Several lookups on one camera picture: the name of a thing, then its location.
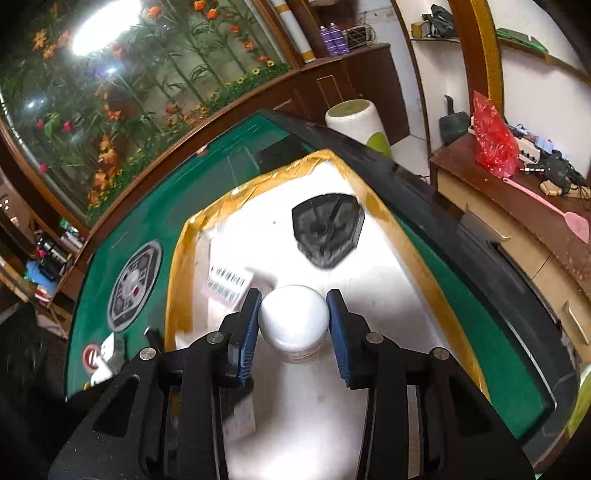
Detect red plastic bag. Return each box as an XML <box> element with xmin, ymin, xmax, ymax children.
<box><xmin>472</xmin><ymin>91</ymin><xmax>520</xmax><ymax>178</ymax></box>

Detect white rolled poster yellow bands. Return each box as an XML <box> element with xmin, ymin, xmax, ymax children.
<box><xmin>271</xmin><ymin>0</ymin><xmax>318</xmax><ymax>64</ymax></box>

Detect black dustpan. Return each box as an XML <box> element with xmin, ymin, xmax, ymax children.
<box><xmin>438</xmin><ymin>95</ymin><xmax>472</xmax><ymax>146</ymax></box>

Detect pink barcode label packet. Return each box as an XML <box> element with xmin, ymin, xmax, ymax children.
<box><xmin>203</xmin><ymin>265</ymin><xmax>254</xmax><ymax>305</ymax></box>

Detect wooden cabinet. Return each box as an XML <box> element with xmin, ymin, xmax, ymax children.
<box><xmin>429</xmin><ymin>134</ymin><xmax>591</xmax><ymax>416</ymax></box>

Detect black cables bundle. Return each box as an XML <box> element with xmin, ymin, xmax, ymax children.
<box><xmin>522</xmin><ymin>150</ymin><xmax>589</xmax><ymax>199</ymax></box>

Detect mahjong table centre control panel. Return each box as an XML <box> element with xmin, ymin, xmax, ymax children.
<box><xmin>107</xmin><ymin>240</ymin><xmax>163</xmax><ymax>332</ymax></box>

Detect flower mural panel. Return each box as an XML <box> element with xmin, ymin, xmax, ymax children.
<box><xmin>0</xmin><ymin>0</ymin><xmax>291</xmax><ymax>227</ymax></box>

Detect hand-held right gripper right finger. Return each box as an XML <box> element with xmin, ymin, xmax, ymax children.
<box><xmin>325</xmin><ymin>289</ymin><xmax>536</xmax><ymax>480</ymax></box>

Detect white foam box yellow tape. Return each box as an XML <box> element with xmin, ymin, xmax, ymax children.
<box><xmin>164</xmin><ymin>148</ymin><xmax>491</xmax><ymax>480</ymax></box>

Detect cluttered side shelf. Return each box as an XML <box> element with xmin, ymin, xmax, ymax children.
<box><xmin>0</xmin><ymin>175</ymin><xmax>88</xmax><ymax>324</ymax></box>

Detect green flat tool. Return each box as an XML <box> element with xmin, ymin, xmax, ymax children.
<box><xmin>496</xmin><ymin>28</ymin><xmax>546</xmax><ymax>52</ymax></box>

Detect pink spatula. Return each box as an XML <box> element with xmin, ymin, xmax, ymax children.
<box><xmin>503</xmin><ymin>178</ymin><xmax>591</xmax><ymax>243</ymax></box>

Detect black bag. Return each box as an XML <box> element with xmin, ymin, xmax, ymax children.
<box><xmin>422</xmin><ymin>4</ymin><xmax>458</xmax><ymax>38</ymax></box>

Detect wire rack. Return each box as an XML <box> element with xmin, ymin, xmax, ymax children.
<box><xmin>346</xmin><ymin>25</ymin><xmax>372</xmax><ymax>49</ymax></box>

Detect white jar with red label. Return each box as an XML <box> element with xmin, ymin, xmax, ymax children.
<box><xmin>259</xmin><ymin>285</ymin><xmax>331</xmax><ymax>364</ymax></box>

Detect green mahjong table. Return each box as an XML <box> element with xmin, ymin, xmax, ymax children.
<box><xmin>65</xmin><ymin>108</ymin><xmax>580</xmax><ymax>467</ymax></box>

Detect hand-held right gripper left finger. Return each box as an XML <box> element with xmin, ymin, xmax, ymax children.
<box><xmin>48</xmin><ymin>288</ymin><xmax>264</xmax><ymax>480</ymax></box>

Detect purple bottles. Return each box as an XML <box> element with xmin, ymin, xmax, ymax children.
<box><xmin>330</xmin><ymin>23</ymin><xmax>348</xmax><ymax>55</ymax></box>

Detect white plastic bottle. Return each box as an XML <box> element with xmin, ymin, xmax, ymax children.
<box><xmin>90</xmin><ymin>332</ymin><xmax>127</xmax><ymax>386</ymax></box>

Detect white power strip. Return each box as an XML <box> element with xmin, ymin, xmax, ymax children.
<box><xmin>515</xmin><ymin>136</ymin><xmax>555</xmax><ymax>163</ymax></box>

